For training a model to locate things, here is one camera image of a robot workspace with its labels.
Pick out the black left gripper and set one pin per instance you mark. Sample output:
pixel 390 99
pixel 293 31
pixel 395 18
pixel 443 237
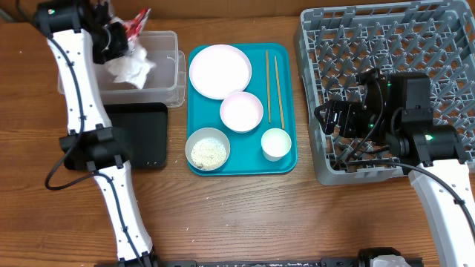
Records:
pixel 122 46

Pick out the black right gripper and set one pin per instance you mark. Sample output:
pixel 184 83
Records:
pixel 349 113

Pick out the red snack wrapper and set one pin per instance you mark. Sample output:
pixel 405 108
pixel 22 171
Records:
pixel 134 27

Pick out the white napkin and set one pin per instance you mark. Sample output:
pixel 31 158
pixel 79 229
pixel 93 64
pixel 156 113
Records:
pixel 132 68

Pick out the white cup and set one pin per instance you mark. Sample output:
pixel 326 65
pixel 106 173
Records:
pixel 275 144

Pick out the pink bowl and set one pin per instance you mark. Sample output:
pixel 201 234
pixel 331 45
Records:
pixel 241 112

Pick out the wooden chopstick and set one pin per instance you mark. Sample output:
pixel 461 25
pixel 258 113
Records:
pixel 268 87
pixel 278 84

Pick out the pink round plate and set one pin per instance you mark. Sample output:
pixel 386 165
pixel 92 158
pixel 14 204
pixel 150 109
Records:
pixel 220 70

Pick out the grey small bowl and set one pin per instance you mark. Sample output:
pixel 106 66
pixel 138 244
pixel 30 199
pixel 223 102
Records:
pixel 204 133

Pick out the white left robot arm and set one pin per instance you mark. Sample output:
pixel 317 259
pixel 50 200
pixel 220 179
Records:
pixel 81 35

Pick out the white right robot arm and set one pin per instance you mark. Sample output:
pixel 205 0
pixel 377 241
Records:
pixel 396 115

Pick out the grey dishwasher rack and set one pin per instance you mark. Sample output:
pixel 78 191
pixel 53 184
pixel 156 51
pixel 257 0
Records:
pixel 334 44

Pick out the teal serving tray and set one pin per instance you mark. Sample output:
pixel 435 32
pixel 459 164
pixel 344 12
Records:
pixel 246 156

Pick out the clear plastic bin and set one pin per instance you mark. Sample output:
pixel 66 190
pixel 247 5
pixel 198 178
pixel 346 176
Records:
pixel 165 82

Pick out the black plastic tray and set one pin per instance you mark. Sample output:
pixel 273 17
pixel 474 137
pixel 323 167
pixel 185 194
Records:
pixel 138 134

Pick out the pile of rice grains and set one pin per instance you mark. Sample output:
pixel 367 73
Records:
pixel 208 154

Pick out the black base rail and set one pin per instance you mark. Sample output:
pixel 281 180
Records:
pixel 381 256

